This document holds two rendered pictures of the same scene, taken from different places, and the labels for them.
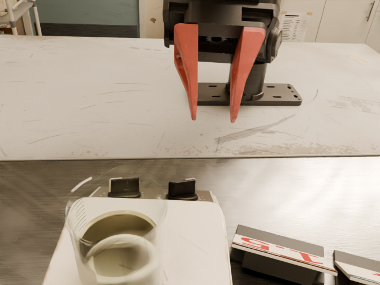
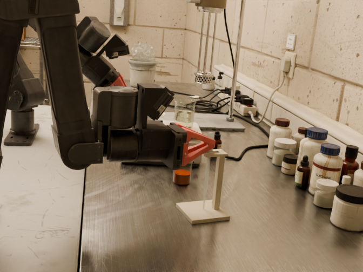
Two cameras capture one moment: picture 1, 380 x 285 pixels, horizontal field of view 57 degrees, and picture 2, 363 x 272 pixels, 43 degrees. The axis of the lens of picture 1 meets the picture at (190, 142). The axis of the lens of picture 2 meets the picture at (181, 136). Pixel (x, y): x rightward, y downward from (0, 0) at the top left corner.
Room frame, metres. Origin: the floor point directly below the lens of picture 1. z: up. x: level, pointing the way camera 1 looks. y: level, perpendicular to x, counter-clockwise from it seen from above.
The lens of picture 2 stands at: (0.19, 1.18, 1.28)
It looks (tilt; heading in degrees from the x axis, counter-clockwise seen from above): 15 degrees down; 267
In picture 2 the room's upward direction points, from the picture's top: 5 degrees clockwise
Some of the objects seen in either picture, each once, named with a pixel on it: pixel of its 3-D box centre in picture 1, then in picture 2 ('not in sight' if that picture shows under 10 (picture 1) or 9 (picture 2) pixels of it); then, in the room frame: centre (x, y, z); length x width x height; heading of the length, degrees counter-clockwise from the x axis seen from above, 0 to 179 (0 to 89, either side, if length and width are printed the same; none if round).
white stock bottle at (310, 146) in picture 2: not in sight; (313, 155); (-0.19, 0.13, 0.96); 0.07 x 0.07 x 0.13
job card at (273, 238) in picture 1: (281, 246); not in sight; (0.22, -0.09, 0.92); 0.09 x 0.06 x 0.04; 76
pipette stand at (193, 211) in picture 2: not in sight; (205, 182); (0.10, 0.35, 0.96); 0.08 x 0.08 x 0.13; 21
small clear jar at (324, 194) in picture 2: not in sight; (325, 194); (-0.17, 0.27, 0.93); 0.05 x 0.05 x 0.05
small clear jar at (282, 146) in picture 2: not in sight; (283, 152); (-0.15, 0.01, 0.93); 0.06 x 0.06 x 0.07
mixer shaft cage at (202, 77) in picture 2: not in sight; (206, 46); (0.05, -0.40, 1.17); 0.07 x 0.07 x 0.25
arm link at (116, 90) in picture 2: not in sight; (100, 122); (0.29, 0.42, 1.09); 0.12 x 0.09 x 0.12; 21
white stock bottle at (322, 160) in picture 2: not in sight; (326, 169); (-0.19, 0.21, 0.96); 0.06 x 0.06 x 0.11
